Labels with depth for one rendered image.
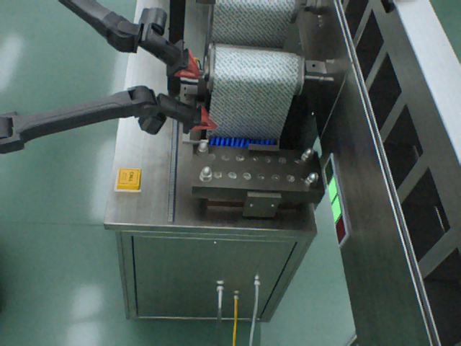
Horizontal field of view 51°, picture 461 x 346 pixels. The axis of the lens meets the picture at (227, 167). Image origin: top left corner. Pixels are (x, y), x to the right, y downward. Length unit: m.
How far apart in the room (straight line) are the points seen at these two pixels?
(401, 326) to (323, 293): 1.54
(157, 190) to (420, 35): 0.91
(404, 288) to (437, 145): 0.27
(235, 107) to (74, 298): 1.31
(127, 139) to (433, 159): 1.09
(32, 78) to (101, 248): 1.30
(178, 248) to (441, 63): 1.00
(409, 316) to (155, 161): 0.98
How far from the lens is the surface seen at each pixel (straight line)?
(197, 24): 2.17
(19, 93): 3.22
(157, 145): 1.66
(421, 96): 0.92
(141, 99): 1.36
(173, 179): 1.57
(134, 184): 1.53
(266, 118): 1.48
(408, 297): 0.93
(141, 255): 1.66
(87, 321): 2.33
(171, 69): 1.37
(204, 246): 1.59
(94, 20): 1.37
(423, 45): 0.99
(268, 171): 1.47
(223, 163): 1.46
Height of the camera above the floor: 2.17
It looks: 52 degrees down
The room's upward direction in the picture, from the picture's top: 11 degrees clockwise
